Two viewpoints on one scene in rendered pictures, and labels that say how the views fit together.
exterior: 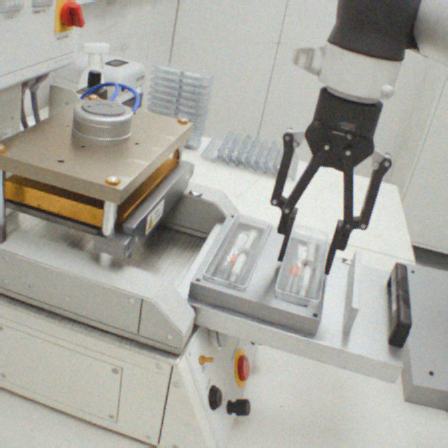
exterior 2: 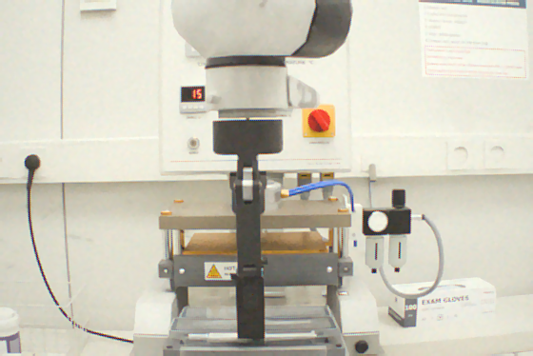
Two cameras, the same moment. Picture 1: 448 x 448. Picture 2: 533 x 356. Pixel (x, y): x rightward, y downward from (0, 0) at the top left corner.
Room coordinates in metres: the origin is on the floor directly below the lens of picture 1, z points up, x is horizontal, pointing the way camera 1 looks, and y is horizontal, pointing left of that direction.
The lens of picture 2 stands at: (0.52, -0.86, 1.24)
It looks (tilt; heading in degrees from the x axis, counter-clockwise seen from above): 4 degrees down; 81
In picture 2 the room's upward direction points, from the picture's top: 1 degrees counter-clockwise
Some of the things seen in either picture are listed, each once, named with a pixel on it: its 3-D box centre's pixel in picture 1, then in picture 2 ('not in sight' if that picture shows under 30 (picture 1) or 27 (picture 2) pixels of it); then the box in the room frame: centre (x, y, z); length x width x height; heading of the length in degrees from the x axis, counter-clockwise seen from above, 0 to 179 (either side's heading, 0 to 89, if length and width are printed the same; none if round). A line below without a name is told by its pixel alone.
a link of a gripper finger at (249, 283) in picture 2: (352, 233); (249, 286); (0.61, -0.16, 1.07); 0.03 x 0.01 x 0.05; 82
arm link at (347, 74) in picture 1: (343, 65); (264, 92); (0.64, -0.10, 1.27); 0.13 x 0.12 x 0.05; 172
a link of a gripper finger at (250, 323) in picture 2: (333, 247); (250, 307); (0.61, -0.15, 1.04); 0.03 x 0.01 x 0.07; 172
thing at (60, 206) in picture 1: (102, 161); (261, 235); (0.67, 0.18, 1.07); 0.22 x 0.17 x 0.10; 171
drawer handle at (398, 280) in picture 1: (399, 301); not in sight; (0.60, -0.25, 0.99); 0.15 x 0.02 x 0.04; 171
